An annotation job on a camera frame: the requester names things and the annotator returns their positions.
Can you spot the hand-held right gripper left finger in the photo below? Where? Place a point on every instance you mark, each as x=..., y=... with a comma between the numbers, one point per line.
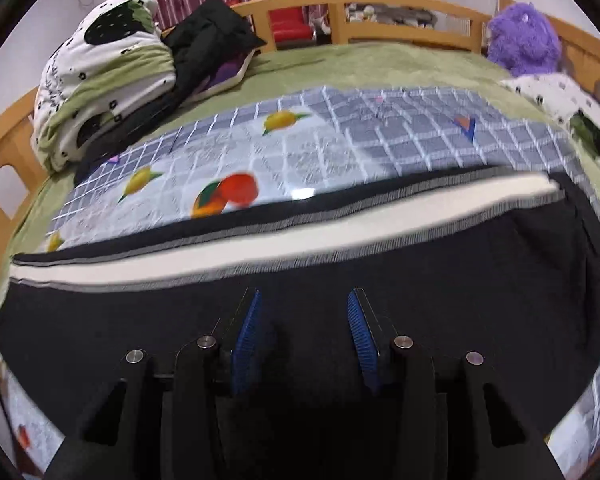
x=245, y=342

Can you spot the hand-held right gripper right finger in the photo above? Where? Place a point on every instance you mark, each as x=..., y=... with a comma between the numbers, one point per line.
x=362, y=347

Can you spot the black pants with white waistband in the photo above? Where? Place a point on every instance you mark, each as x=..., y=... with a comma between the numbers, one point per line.
x=130, y=320

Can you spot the fruit printed plastic tablecloth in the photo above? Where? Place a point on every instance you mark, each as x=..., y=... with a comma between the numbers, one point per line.
x=260, y=160

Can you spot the grey checked cloth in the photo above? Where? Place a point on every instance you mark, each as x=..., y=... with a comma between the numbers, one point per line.
x=430, y=125

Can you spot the purple cloth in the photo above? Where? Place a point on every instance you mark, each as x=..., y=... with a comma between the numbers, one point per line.
x=225, y=72

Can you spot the green blanket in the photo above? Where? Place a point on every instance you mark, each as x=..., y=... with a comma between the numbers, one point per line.
x=380, y=67

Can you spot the black jacket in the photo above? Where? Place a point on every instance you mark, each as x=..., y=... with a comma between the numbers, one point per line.
x=210, y=35

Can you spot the white flower printed quilt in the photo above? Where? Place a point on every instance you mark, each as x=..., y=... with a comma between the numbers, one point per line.
x=110, y=60

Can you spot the white flower printed pillow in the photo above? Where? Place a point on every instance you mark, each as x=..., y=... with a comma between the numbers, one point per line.
x=545, y=92

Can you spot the pile of household clutter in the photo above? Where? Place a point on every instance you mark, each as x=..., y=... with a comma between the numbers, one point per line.
x=405, y=15

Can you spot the purple plush toy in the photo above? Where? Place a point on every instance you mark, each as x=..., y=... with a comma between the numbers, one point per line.
x=522, y=35

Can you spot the wooden bed frame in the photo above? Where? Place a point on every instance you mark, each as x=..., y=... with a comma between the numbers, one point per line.
x=350, y=20

